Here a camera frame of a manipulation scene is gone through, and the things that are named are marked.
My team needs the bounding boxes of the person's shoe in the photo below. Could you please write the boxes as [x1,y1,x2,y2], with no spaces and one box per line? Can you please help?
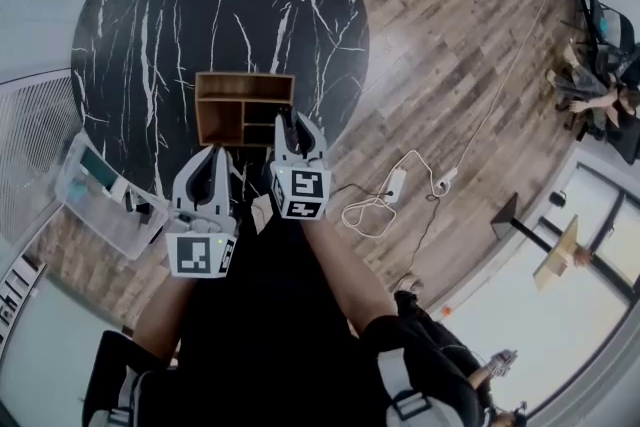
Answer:
[252,193,275,235]

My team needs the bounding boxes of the grey shoulder strap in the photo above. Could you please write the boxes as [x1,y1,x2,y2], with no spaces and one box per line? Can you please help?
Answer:
[377,347,469,427]
[102,367,151,427]

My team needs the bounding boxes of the white window blind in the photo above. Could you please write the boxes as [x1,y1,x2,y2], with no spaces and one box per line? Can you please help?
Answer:
[0,69,84,246]

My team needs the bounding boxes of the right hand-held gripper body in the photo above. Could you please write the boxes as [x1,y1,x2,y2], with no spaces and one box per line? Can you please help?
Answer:
[269,158,333,221]

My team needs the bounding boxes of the white low cabinet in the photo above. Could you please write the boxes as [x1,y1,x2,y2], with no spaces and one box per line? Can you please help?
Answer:
[0,252,47,346]

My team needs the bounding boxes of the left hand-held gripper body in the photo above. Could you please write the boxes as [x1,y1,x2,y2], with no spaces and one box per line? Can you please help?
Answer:
[164,209,238,281]

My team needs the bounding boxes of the black folding chair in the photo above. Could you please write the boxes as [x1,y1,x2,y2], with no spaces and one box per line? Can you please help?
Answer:
[574,0,636,51]

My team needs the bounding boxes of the long white cable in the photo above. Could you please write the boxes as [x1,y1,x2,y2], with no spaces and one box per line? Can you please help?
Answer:
[457,0,574,171]

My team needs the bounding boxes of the wooden board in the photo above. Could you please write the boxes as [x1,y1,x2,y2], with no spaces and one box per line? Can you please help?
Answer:
[532,214,594,292]

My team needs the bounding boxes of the white power socket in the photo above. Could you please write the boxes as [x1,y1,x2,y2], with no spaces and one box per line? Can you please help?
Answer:
[433,167,459,194]

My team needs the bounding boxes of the person's right forearm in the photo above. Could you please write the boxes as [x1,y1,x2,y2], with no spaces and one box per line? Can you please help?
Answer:
[298,212,399,336]

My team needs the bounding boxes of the coiled white cable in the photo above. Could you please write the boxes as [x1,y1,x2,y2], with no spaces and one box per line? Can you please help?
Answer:
[341,197,399,239]

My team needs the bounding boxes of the wooden compartment tray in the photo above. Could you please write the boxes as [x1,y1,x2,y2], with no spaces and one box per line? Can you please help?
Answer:
[193,71,297,149]

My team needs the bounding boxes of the black floor cable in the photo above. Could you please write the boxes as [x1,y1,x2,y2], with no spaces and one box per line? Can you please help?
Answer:
[399,192,444,289]

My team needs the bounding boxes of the clear plastic bin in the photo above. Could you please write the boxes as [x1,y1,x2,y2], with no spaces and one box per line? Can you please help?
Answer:
[53,132,170,261]

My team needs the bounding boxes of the white tablet device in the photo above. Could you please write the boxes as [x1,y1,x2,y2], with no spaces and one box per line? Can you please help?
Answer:
[78,145,130,204]

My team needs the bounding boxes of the black floor stand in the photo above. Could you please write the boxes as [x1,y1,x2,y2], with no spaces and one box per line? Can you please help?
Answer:
[491,192,551,251]

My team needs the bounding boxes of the person's left forearm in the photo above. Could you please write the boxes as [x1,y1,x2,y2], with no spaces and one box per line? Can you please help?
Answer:
[132,272,204,366]

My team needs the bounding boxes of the small black object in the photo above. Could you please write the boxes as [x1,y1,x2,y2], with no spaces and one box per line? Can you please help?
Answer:
[279,107,304,155]

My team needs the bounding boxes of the black marble round table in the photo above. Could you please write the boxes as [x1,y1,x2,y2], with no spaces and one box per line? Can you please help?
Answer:
[69,0,371,196]

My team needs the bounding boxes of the person's black clothing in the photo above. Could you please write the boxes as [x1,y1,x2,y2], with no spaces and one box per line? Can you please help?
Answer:
[82,199,486,427]

